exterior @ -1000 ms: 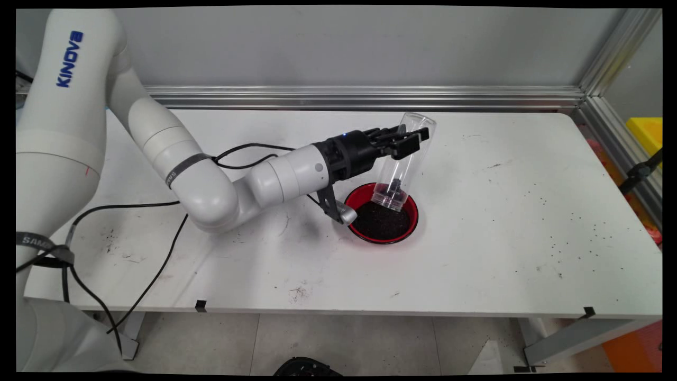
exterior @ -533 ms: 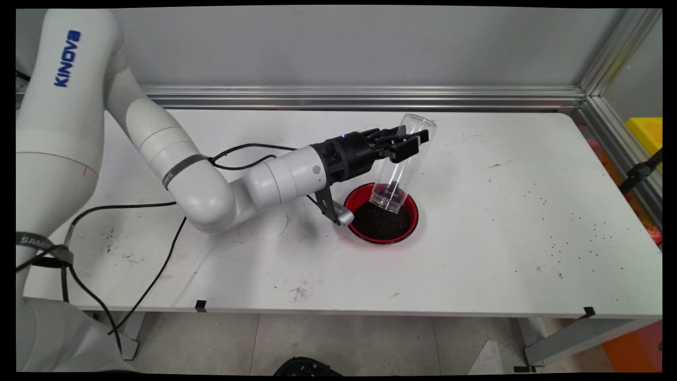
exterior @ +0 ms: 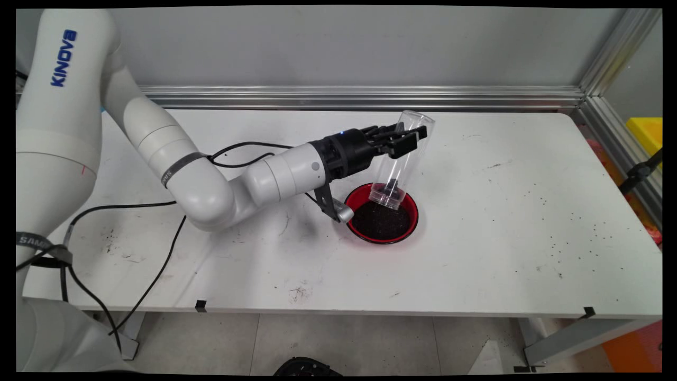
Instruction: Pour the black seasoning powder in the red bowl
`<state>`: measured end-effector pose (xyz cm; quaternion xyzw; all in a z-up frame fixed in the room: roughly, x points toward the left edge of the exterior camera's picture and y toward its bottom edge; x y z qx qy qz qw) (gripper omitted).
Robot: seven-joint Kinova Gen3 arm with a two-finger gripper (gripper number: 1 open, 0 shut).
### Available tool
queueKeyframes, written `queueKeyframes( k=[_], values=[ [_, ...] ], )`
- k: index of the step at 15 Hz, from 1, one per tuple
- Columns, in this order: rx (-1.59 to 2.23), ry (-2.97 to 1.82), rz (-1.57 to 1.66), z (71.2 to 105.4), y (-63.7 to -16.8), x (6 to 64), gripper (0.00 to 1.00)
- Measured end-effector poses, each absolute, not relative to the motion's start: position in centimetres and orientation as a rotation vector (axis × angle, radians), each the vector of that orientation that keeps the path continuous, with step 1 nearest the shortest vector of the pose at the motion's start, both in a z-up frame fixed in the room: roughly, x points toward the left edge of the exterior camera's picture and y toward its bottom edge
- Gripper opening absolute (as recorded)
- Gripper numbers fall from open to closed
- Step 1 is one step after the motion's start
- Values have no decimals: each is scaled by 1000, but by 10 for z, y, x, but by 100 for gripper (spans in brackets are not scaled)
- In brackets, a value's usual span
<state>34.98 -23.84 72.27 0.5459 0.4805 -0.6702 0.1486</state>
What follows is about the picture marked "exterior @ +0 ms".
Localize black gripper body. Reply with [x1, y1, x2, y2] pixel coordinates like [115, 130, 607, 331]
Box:
[310, 129, 382, 183]

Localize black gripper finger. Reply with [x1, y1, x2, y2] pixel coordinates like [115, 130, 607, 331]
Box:
[377, 125, 428, 159]
[364, 123, 405, 140]

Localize clear plastic jar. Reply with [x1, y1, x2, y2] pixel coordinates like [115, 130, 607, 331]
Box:
[369, 110, 435, 211]

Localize red bowl with black rim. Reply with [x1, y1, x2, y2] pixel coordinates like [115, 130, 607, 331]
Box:
[344, 183, 420, 245]

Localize dark seeds in bowl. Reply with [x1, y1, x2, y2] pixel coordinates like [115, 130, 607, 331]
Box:
[352, 200, 413, 240]

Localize black object on floor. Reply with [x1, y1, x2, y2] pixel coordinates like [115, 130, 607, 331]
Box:
[273, 357, 343, 376]

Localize yellow box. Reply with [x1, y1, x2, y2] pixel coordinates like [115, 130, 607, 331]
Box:
[627, 117, 663, 158]

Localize red and pink items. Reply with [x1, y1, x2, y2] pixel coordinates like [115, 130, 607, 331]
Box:
[587, 139, 663, 249]

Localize grey table leg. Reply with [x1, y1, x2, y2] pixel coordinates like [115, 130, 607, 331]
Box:
[516, 316, 662, 371]
[103, 311, 146, 360]

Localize orange box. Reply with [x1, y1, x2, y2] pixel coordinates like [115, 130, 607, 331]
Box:
[603, 320, 663, 373]

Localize aluminium back frame rail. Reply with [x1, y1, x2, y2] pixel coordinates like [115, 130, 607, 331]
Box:
[138, 86, 585, 111]

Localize grey strap on forearm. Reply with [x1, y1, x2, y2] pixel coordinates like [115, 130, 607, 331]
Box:
[160, 152, 210, 189]

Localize aluminium side frame rail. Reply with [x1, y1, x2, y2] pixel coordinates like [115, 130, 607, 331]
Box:
[579, 95, 663, 229]

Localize thin black camera cable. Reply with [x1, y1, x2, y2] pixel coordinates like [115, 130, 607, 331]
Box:
[66, 151, 278, 354]

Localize aluminium upright frame post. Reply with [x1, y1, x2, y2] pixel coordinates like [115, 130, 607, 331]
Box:
[579, 8, 663, 97]

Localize black clamp handle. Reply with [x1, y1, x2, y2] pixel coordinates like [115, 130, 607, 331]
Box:
[619, 150, 663, 195]

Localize grey strap holding cables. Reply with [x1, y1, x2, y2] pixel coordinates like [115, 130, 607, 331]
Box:
[16, 232, 74, 270]

